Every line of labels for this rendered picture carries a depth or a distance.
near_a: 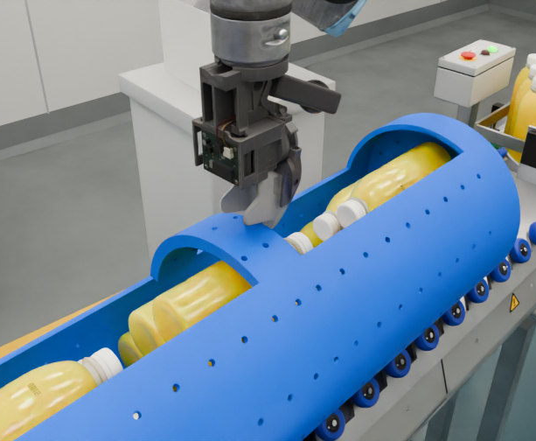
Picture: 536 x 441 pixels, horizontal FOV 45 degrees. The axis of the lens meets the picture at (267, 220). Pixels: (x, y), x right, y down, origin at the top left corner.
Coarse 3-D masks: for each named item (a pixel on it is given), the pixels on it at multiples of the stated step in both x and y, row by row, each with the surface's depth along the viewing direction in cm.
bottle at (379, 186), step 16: (432, 144) 98; (400, 160) 94; (416, 160) 94; (432, 160) 95; (448, 160) 97; (368, 176) 91; (384, 176) 90; (400, 176) 91; (416, 176) 92; (352, 192) 90; (368, 192) 88; (384, 192) 88; (368, 208) 88
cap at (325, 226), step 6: (318, 216) 95; (324, 216) 94; (330, 216) 94; (318, 222) 94; (324, 222) 93; (330, 222) 93; (336, 222) 94; (318, 228) 95; (324, 228) 94; (330, 228) 93; (336, 228) 94; (318, 234) 95; (324, 234) 95; (330, 234) 94; (324, 240) 95
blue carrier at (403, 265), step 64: (384, 128) 100; (448, 128) 95; (320, 192) 105; (448, 192) 86; (512, 192) 94; (192, 256) 86; (256, 256) 69; (320, 256) 72; (384, 256) 76; (448, 256) 83; (128, 320) 84; (256, 320) 65; (320, 320) 69; (384, 320) 75; (0, 384) 73; (128, 384) 57; (192, 384) 59; (256, 384) 63; (320, 384) 69
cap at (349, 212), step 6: (342, 204) 88; (348, 204) 87; (354, 204) 87; (342, 210) 88; (348, 210) 87; (354, 210) 86; (360, 210) 87; (342, 216) 89; (348, 216) 88; (354, 216) 87; (360, 216) 87; (342, 222) 89; (348, 222) 88
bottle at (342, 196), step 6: (348, 186) 98; (354, 186) 98; (342, 192) 97; (348, 192) 96; (336, 198) 97; (342, 198) 96; (348, 198) 96; (330, 204) 97; (336, 204) 96; (330, 210) 96; (336, 210) 95; (336, 216) 94; (342, 228) 94
